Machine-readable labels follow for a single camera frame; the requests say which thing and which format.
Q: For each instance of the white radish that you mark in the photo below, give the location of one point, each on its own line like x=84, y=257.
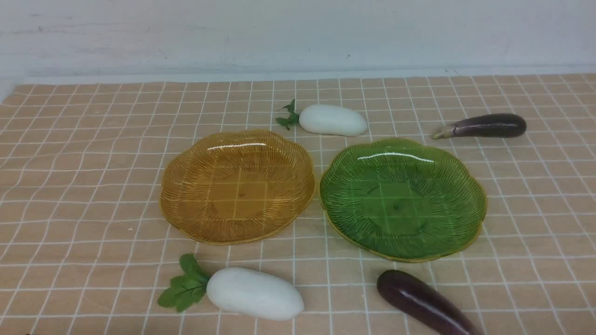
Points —
x=235, y=290
x=324, y=119

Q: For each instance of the checkered beige tablecloth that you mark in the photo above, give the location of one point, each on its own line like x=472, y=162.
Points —
x=86, y=251

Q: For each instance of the amber ribbed glass plate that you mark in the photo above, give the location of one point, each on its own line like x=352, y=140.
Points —
x=235, y=187

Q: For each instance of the purple eggplant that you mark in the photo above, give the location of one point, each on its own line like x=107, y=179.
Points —
x=495, y=125
x=419, y=300

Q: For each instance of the green ribbed glass plate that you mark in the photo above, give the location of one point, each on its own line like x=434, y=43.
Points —
x=403, y=201

